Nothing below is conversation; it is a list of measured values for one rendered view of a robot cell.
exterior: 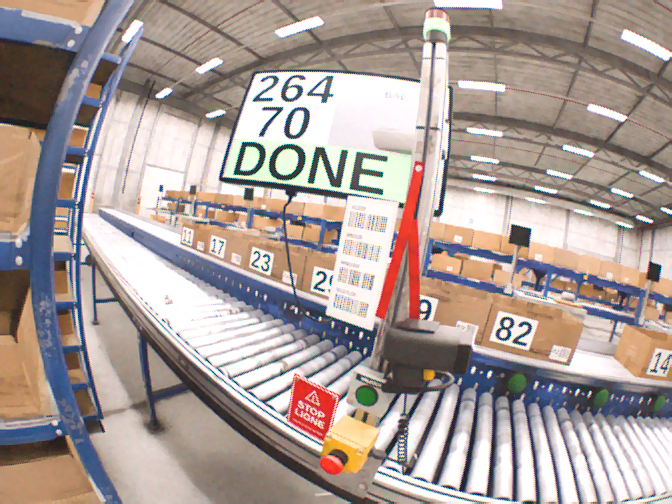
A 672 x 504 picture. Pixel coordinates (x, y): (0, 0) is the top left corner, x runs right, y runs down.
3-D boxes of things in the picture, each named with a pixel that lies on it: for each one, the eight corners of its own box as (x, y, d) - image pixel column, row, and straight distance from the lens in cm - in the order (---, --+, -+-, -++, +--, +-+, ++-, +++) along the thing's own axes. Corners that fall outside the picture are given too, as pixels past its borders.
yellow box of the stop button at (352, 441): (313, 463, 50) (319, 436, 45) (338, 439, 56) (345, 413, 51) (390, 499, 49) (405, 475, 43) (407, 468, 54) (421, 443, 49)
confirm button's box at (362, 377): (342, 404, 46) (351, 370, 43) (351, 396, 49) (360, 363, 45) (380, 420, 45) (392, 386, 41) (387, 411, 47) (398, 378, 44)
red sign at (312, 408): (286, 422, 60) (293, 373, 52) (288, 420, 60) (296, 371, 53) (354, 458, 55) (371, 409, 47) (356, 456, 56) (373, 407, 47)
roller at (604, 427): (625, 514, 93) (636, 501, 90) (588, 421, 125) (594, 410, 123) (637, 511, 96) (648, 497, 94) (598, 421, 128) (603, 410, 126)
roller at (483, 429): (456, 507, 66) (467, 494, 62) (476, 400, 106) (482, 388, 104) (477, 511, 67) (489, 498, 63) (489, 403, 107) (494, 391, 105)
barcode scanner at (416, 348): (458, 413, 38) (475, 337, 33) (373, 395, 39) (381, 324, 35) (462, 391, 43) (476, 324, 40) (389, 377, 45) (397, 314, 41)
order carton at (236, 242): (205, 255, 181) (209, 229, 179) (239, 256, 198) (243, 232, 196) (243, 271, 150) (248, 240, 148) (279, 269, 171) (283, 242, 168)
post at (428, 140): (314, 475, 66) (400, 41, 55) (326, 464, 69) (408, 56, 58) (362, 499, 64) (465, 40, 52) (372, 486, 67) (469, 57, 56)
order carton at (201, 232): (179, 244, 214) (182, 222, 212) (209, 246, 229) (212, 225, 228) (206, 256, 181) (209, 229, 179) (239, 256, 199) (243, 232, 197)
